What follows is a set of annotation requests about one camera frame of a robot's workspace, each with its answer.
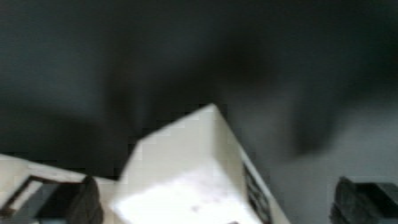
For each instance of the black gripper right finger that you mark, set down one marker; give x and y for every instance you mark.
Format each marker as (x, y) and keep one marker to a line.
(364, 203)

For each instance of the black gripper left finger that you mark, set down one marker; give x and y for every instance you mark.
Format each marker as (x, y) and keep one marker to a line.
(86, 210)

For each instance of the white table leg with tag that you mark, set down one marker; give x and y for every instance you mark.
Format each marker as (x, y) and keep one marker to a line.
(190, 183)

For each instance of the white sheet with tags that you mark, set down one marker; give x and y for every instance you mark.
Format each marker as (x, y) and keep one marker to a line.
(38, 188)

